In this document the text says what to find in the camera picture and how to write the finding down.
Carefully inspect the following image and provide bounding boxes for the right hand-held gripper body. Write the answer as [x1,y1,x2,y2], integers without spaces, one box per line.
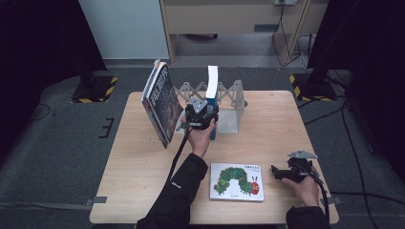
[286,150,319,184]

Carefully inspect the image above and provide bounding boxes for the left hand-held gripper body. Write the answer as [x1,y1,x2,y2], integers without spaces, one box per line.
[178,96,221,132]

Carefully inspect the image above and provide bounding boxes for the grey metal expandable book rack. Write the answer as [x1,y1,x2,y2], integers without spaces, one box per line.
[173,79,248,135]

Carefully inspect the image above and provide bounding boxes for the thick blue book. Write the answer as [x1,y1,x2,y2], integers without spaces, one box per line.
[204,65,221,141]

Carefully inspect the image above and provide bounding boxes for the dark cover book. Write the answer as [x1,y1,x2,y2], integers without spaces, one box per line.
[141,61,185,150]

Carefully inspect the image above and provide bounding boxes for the white caterpillar picture book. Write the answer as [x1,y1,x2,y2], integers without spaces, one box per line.
[208,162,266,203]

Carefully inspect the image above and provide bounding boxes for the thin colourful book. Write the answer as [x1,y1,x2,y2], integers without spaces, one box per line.
[140,58,161,102]

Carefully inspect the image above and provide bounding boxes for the person's right hand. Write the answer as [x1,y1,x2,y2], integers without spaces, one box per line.
[281,168,321,208]

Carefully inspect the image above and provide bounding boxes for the person's left hand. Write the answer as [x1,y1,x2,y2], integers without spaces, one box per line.
[187,119,218,159]

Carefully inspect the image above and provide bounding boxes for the grey tape strip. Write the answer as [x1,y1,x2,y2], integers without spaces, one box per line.
[320,196,344,206]
[84,196,108,207]

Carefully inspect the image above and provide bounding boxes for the black yellow striped stand base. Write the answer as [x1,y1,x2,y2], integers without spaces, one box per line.
[288,73,338,103]
[71,74,118,104]

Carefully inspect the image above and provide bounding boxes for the light wooden cabinet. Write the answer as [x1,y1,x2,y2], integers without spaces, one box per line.
[159,0,330,65]

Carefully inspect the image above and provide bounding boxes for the black curtain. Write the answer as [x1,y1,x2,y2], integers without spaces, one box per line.
[307,0,405,175]
[0,0,108,161]

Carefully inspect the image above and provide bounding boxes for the right hand-held gripper black cable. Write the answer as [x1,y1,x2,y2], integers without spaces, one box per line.
[309,173,330,221]

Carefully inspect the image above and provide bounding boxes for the hand-held gripper black cable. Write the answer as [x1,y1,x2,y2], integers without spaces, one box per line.
[309,173,330,221]
[165,126,193,186]

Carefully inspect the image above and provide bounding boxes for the left hand-held gripper black cable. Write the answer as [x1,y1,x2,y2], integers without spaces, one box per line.
[165,126,193,186]

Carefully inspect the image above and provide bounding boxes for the black floor cable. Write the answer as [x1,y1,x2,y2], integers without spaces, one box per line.
[329,190,405,205]
[32,103,53,122]

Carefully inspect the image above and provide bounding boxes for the black cables under cabinet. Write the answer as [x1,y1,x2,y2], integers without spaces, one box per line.
[271,4,317,70]

